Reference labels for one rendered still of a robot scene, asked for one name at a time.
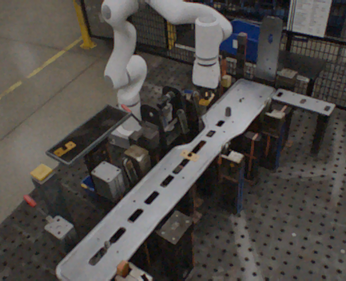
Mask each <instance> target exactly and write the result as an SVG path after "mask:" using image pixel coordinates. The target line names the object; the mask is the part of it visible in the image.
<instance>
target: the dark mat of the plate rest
mask: <svg viewBox="0 0 346 281"><path fill-rule="evenodd" d="M128 114H129V113H127V112H123V111H121V110H119V109H117V108H115V107H111V106H107V107H105V108H104V109H103V110H101V111H100V112H99V113H98V114H96V115H95V116H93V118H91V119H90V120H88V122H86V123H85V124H83V125H82V126H81V127H80V128H78V129H76V130H75V131H74V132H73V133H72V134H70V135H68V136H67V137H66V138H65V139H64V140H61V141H60V142H59V143H58V144H57V145H56V146H54V147H53V148H52V149H50V150H49V151H48V152H49V153H50V154H52V155H54V156H55V157H58V156H56V155H55V154H54V151H56V150H58V149H59V148H61V147H62V146H65V145H66V144H68V143H69V142H73V143H74V144H75V145H76V146H75V147H74V148H73V149H71V150H70V151H67V152H66V153H64V154H63V155H62V156H60V157H58V158H60V159H61V160H63V161H65V162H66V163H70V162H71V161H72V160H73V159H75V158H76V157H77V156H78V155H79V154H80V153H82V151H85V150H86V149H87V148H88V147H89V146H90V145H92V144H93V142H95V141H97V140H98V139H99V138H100V137H101V136H102V135H104V134H105V133H106V132H107V131H109V130H110V129H111V128H112V127H113V126H115V125H116V124H118V123H119V122H120V121H121V120H122V119H123V118H125V117H126V116H127V115H128Z"/></svg>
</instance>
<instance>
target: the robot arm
mask: <svg viewBox="0 0 346 281"><path fill-rule="evenodd" d="M147 5H150V6H151V7H153V8H154V10H155V11H158V12H159V14H161V15H162V16H163V17H165V19H166V20H167V21H169V22H170V23H172V24H175V25H179V24H184V23H195V48H196V53H195V54H194V57H196V60H195V63H194V67H193V81H192V83H194V84H197V86H198V88H199V90H201V99H203V97H204V96H205V93H206V88H205V87H208V88H209V90H208V92H207V100H208V101H209V99H210V98H211V97H212V91H213V90H215V89H220V88H221V84H220V65H219V62H218V52H219V45H220V43H221V42H222V41H223V40H225V39H227V38H229V36H230V35H231V34H232V26H231V24H230V22H228V21H227V20H226V18H225V17H222V16H221V14H219V13H218V12H217V11H215V10H214V9H212V8H211V7H208V6H207V5H200V4H196V3H186V2H184V1H182V0H104V3H103V5H102V16H103V17H104V20H105V21H106V22H107V23H109V24H110V25H111V26H112V27H113V29H114V51H113V52H112V55H111V56H110V59H109V62H108V63H107V66H106V68H105V71H104V80H105V82H106V84H107V85H108V86H109V87H110V88H111V89H113V90H118V92H117V100H118V107H119V108H121V104H125V105H126V107H128V108H129V109H130V110H131V111H132V113H133V114H134V115H135V116H136V117H137V118H138V119H139V120H140V121H141V113H140V107H141V103H140V97H139V90H140V89H141V87H142V85H143V82H144V79H145V77H146V74H147V66H146V63H145V61H144V60H143V59H142V57H139V56H133V53H134V50H135V46H136V39H137V33H136V29H135V28H134V27H133V26H132V24H131V23H129V22H126V19H127V17H129V16H130V15H132V14H133V13H136V12H137V11H141V10H143V9H144V8H145V7H146V6H147ZM204 86H205V87H204ZM121 109H123V108H121ZM139 129H141V127H140V126H139V125H138V122H137V121H136V120H135V119H134V118H133V117H130V118H129V119H127V120H126V122H124V123H123V124H121V125H120V126H119V127H118V128H117V129H116V130H117V131H118V133H119V134H121V135H124V136H128V135H130V134H132V132H133V131H134V130H136V131H138V130H139Z"/></svg>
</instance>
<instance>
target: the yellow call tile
mask: <svg viewBox="0 0 346 281"><path fill-rule="evenodd" d="M52 172H53V169H50V168H49V167H47V166H45V165H44V164H43V163H42V164H41V165H40V166H39V167H37V168H36V169H34V170H33V171H32V172H31V173H30V174H31V175H32V176H33V177H35V178H36V179H37V180H40V181H42V180H43V179H45V178H46V177H47V176H48V175H49V174H51V173H52Z"/></svg>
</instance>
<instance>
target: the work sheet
mask: <svg viewBox="0 0 346 281"><path fill-rule="evenodd" d="M292 2H293V0H290V1H289V6H288V14H287V18H286V27H285V31H287V32H290V33H298V34H301V35H306V36H310V37H317V38H321V39H325V37H326V33H327V28H328V26H329V20H330V17H331V10H332V7H333V2H334V0H296V6H295V0H294V5H293V10H292V17H293V13H294V6H295V15H294V23H293V27H292V31H291V30H288V29H289V21H290V13H291V9H292ZM291 25H292V18H291V22H290V29H291Z"/></svg>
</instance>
